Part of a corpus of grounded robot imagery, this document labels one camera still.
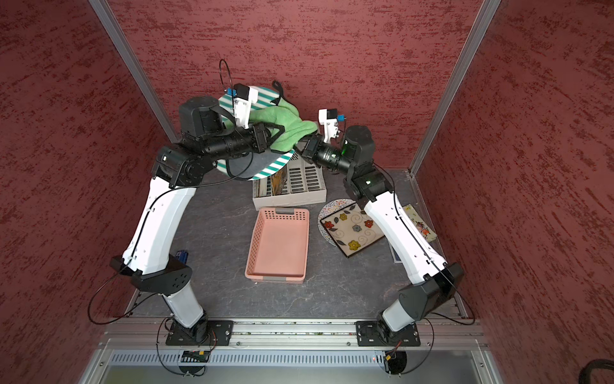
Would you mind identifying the square floral plate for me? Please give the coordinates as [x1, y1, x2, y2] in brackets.
[320, 203, 385, 259]

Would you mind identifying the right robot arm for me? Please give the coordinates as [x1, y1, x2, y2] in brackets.
[294, 126, 465, 339]

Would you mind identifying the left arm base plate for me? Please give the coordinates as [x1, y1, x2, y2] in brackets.
[166, 319, 234, 347]

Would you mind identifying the green microfibre cloth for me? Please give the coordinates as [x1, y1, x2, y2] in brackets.
[249, 99, 318, 153]

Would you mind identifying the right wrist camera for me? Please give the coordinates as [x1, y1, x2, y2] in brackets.
[318, 109, 345, 144]

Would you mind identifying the illustrated children's book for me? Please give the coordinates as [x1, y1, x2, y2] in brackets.
[403, 204, 437, 243]

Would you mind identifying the white file organiser rack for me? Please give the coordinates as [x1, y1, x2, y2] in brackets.
[252, 154, 327, 211]

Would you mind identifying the yellow illustrated book in rack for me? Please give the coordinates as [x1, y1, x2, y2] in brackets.
[270, 166, 288, 196]

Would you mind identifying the green striped round plate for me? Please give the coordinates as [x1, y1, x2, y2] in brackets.
[216, 86, 295, 181]

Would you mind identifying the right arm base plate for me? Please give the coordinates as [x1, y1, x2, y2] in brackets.
[355, 321, 421, 347]

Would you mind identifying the blue stapler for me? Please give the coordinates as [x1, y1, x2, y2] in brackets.
[175, 251, 189, 264]

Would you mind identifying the colourful squiggle round plate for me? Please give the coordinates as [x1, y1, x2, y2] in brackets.
[317, 198, 353, 246]

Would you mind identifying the aluminium front rail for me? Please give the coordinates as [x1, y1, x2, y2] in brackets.
[96, 317, 490, 351]

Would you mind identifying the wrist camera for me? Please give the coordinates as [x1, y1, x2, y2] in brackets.
[227, 84, 258, 129]
[318, 109, 345, 144]

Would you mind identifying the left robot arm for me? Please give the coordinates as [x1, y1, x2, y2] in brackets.
[110, 96, 285, 334]

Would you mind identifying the left aluminium corner post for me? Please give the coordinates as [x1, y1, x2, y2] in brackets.
[88, 0, 178, 142]

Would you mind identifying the pink plastic basket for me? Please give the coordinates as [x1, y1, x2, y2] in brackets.
[245, 207, 310, 284]

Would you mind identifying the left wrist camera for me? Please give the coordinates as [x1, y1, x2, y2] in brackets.
[227, 84, 258, 129]

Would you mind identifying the aluminium corner post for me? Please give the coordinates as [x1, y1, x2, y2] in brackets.
[409, 0, 501, 179]
[88, 0, 178, 142]

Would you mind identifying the right aluminium corner post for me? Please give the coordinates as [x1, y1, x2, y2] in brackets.
[409, 0, 501, 179]

